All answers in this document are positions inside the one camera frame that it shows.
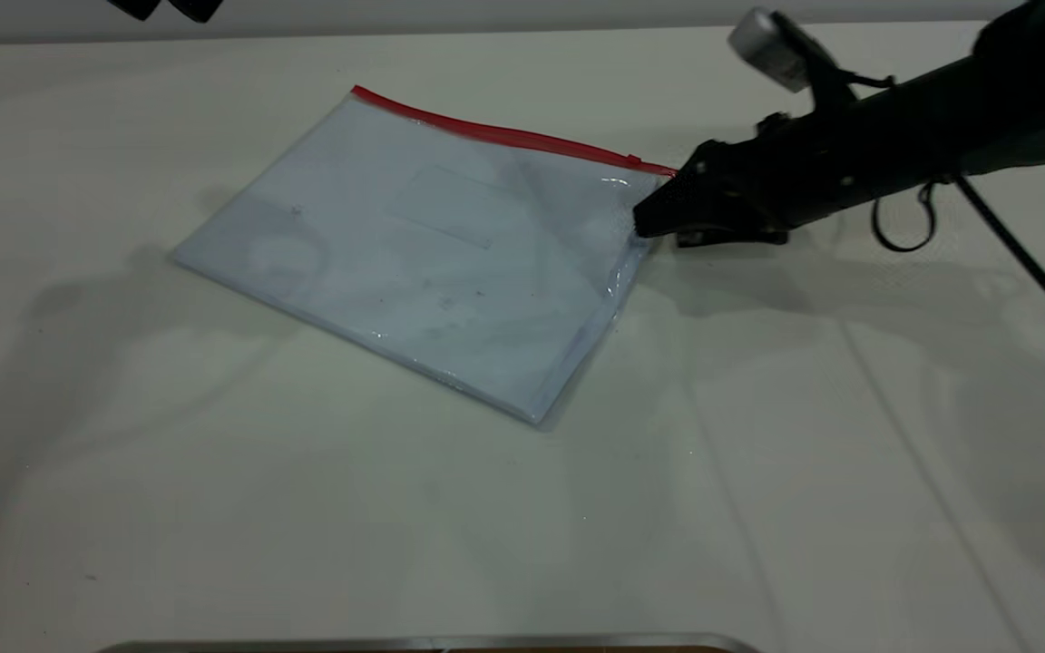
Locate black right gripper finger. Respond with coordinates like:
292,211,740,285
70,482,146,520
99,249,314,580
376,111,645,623
633,165,734,239
675,227,791,248

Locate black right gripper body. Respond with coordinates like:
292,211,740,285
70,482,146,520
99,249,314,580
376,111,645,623
688,112,861,235

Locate transparent zip bag red zipper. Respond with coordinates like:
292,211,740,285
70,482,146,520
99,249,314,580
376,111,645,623
169,85,679,425

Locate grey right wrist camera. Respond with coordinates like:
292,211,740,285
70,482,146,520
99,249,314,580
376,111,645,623
728,8,859,112

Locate metal frame edge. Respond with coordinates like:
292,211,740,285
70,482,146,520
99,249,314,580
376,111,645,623
96,633,764,653

